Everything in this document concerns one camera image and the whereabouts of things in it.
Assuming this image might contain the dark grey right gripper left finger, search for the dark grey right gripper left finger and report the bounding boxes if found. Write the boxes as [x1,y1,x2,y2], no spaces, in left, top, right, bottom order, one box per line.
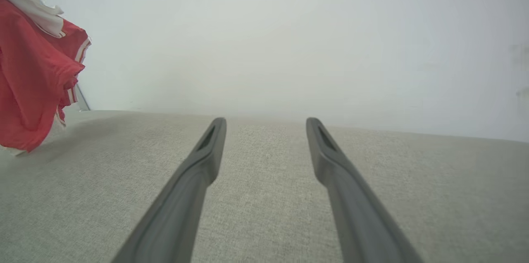
[112,117,227,263]

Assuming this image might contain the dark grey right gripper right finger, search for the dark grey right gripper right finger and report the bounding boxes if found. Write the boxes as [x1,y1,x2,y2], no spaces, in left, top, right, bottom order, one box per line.
[306,117,423,263]

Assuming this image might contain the red Bulls basketball jersey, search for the red Bulls basketball jersey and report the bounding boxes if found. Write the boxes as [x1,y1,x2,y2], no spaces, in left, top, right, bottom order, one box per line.
[0,0,92,153]

